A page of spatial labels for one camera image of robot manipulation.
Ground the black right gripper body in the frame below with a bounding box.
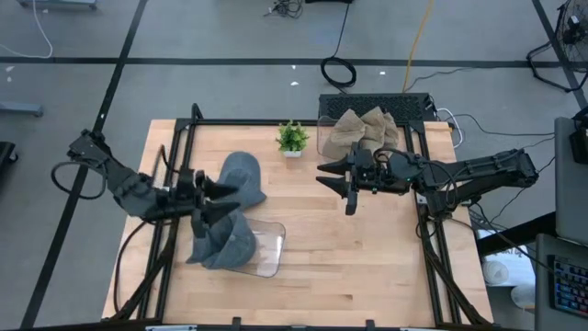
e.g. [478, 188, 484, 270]
[345, 142, 415, 216]

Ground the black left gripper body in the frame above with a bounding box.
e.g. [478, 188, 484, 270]
[175, 167, 209, 239]

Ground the clear plastic bin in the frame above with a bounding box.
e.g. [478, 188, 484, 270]
[315, 115, 391, 169]
[192, 215, 287, 280]

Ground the small green potted plant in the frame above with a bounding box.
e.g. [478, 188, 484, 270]
[275, 120, 310, 159]

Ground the black mesh computer case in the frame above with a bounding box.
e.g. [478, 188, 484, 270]
[318, 92, 437, 123]

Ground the black floor beam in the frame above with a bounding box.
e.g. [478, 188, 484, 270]
[477, 211, 557, 257]

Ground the white round object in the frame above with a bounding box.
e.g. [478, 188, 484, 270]
[510, 283, 537, 310]
[481, 259, 511, 286]

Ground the black floor object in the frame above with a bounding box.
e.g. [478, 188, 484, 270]
[0, 141, 19, 176]

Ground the grey desk top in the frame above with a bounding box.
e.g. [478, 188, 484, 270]
[553, 117, 588, 247]

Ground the grey floor bar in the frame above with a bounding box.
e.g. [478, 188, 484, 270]
[0, 100, 46, 119]

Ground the grey desk with keyboard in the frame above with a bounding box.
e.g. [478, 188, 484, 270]
[535, 233, 588, 331]

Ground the black desk device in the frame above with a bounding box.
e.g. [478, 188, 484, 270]
[569, 108, 588, 166]

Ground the backlit black keyboard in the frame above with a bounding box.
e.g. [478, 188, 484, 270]
[548, 255, 588, 318]

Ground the grey cart base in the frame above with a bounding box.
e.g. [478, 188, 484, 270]
[16, 0, 99, 11]

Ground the black floor fan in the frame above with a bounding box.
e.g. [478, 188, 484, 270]
[526, 0, 588, 93]

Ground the white cable loop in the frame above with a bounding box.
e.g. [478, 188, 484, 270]
[435, 108, 465, 149]

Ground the coiled black cable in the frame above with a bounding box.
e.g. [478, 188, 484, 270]
[320, 0, 358, 89]

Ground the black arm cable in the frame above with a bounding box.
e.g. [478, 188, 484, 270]
[112, 218, 153, 314]

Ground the yellow cable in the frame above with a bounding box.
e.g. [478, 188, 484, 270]
[401, 0, 435, 93]

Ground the black cable bundle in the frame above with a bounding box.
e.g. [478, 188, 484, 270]
[264, 0, 304, 19]

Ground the white floor cable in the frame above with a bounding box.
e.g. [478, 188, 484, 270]
[0, 0, 54, 60]

